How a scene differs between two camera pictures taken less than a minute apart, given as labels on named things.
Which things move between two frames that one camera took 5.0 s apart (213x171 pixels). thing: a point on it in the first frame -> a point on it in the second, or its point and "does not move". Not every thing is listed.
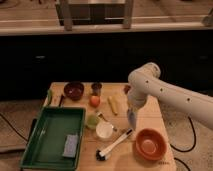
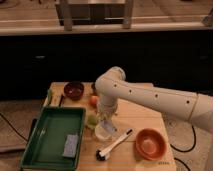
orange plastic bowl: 151,144 does not move
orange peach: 95,101 does not move
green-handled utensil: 49,97 does not move
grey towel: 132,120 -> 108,125
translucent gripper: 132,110 -> 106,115
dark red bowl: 73,90 does not move
